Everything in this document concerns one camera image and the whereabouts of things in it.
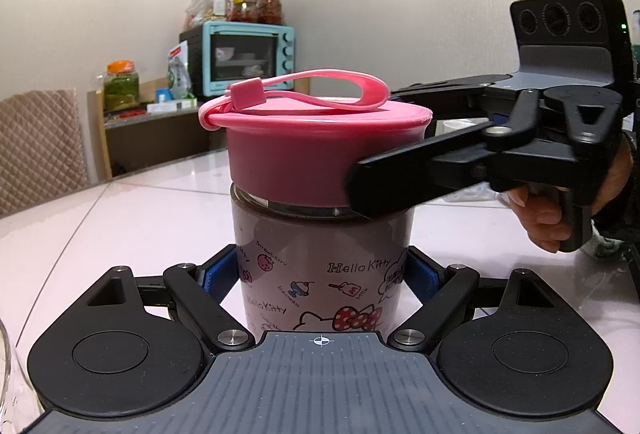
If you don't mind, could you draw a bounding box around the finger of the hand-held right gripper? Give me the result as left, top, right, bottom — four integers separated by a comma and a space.
389, 73, 517, 104
345, 88, 545, 221

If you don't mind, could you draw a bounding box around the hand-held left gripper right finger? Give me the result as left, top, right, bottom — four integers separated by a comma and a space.
387, 244, 559, 352

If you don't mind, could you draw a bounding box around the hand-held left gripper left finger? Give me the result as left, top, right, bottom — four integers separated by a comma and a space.
79, 244, 256, 352

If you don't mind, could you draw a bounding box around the pink cartoon bottle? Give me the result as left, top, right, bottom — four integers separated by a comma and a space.
230, 181, 416, 346

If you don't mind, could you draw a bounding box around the pink bottle cap with strap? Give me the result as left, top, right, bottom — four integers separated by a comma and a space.
198, 69, 432, 210

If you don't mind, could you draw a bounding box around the person's right hand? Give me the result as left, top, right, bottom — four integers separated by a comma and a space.
509, 134, 634, 253

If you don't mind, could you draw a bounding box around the wooden shelf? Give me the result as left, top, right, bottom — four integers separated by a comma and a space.
87, 75, 231, 180

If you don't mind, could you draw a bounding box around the flat white box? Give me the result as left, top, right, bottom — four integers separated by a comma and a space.
147, 98, 199, 114

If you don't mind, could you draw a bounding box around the large red filled jar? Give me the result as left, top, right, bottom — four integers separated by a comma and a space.
257, 0, 284, 26

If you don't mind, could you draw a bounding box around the green snack packet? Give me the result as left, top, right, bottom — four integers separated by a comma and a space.
166, 41, 195, 102

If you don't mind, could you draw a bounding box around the teal toaster oven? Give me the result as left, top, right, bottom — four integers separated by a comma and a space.
178, 21, 296, 100

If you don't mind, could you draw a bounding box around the green jar with orange lid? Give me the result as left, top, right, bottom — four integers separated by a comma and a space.
103, 60, 140, 111

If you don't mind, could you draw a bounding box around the small red filled jar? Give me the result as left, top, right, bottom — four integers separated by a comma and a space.
230, 0, 259, 24

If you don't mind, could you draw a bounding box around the beige quilted chair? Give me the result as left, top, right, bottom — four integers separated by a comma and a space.
0, 88, 89, 218

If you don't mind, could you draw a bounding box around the clear glass cup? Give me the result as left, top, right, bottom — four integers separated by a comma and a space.
0, 318, 15, 434

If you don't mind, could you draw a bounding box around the pale filled glass jar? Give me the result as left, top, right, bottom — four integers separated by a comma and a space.
204, 0, 229, 23

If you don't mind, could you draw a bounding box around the clear plastic bag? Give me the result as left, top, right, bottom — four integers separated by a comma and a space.
184, 0, 209, 30

